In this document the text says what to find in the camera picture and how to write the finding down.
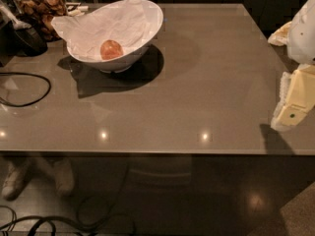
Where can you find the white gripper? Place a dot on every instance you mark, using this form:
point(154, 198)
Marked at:
point(303, 33)

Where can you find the red apple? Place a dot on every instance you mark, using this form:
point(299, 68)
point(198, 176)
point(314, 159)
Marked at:
point(110, 49)

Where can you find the white paper in bowl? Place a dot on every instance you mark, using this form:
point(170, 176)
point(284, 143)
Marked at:
point(131, 23)

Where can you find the white bowl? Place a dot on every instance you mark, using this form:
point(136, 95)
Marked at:
point(118, 64)

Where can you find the small white items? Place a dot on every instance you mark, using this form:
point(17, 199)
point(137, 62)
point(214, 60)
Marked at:
point(76, 9)

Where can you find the right white shoe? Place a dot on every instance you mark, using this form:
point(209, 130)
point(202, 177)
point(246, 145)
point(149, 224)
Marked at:
point(63, 177)

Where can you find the white shoe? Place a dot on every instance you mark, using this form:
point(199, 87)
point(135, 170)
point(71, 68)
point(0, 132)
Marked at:
point(63, 177)
point(15, 180)

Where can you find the glass jar of snacks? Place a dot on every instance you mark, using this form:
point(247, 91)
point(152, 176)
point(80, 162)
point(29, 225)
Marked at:
point(43, 12)

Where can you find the black round device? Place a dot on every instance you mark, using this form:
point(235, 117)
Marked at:
point(27, 42)

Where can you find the left white shoe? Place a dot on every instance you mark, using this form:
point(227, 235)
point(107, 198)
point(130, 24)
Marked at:
point(15, 180)

